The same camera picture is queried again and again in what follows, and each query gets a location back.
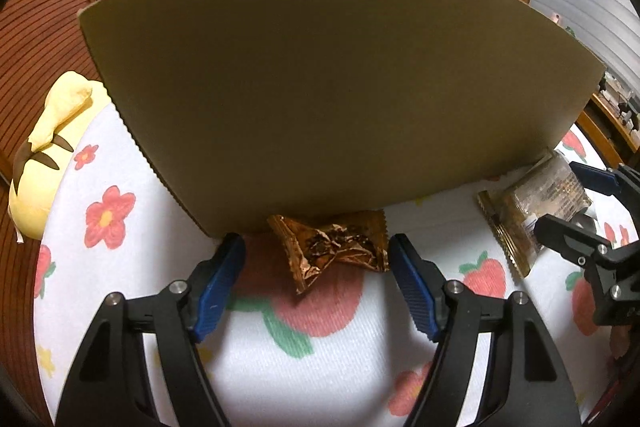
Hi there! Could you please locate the clear grain cracker pack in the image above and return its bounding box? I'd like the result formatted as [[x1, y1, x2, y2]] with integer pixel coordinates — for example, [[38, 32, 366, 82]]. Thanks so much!
[[476, 152, 591, 279]]

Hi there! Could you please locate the brown foil snack wrapper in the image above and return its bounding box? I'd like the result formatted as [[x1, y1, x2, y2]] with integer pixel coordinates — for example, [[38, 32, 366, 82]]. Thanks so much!
[[267, 209, 390, 295]]

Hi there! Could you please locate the wooden dresser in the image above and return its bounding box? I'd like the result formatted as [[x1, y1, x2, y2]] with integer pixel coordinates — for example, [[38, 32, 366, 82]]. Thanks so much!
[[576, 72, 639, 170]]

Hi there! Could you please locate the floral white bed sheet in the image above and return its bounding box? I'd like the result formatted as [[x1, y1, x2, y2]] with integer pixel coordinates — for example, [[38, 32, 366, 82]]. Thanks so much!
[[34, 108, 630, 426]]

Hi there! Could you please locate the open cardboard box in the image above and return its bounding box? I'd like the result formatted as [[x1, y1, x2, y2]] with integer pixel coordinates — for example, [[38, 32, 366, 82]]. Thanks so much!
[[78, 0, 604, 237]]

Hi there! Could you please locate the yellow Pikachu plush toy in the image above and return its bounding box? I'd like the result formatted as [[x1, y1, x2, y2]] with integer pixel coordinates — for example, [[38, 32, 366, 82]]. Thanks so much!
[[8, 72, 112, 243]]

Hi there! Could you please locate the wooden louvered closet door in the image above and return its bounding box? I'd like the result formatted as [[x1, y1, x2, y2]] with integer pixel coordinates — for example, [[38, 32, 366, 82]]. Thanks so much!
[[1, 0, 98, 425]]

